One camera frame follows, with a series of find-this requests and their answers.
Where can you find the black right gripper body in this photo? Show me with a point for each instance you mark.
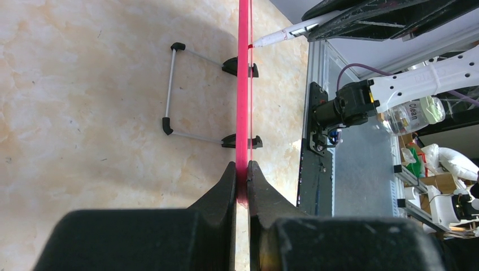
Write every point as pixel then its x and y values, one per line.
pixel 379 20

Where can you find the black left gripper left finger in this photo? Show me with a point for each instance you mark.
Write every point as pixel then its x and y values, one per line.
pixel 199 237

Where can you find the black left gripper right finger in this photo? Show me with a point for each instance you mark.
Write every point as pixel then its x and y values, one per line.
pixel 282 237

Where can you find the red and white marker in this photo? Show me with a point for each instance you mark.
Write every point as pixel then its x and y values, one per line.
pixel 294 31

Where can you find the pink framed whiteboard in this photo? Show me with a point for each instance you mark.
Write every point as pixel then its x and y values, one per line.
pixel 242 107

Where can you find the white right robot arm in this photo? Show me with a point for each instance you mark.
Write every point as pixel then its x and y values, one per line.
pixel 355 102

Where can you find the clear plastic bottle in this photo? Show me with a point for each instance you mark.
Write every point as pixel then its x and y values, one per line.
pixel 414 115

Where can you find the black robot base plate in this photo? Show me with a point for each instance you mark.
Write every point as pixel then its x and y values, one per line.
pixel 315 180

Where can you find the wire whiteboard stand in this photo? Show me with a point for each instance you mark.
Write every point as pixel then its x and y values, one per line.
pixel 197 89

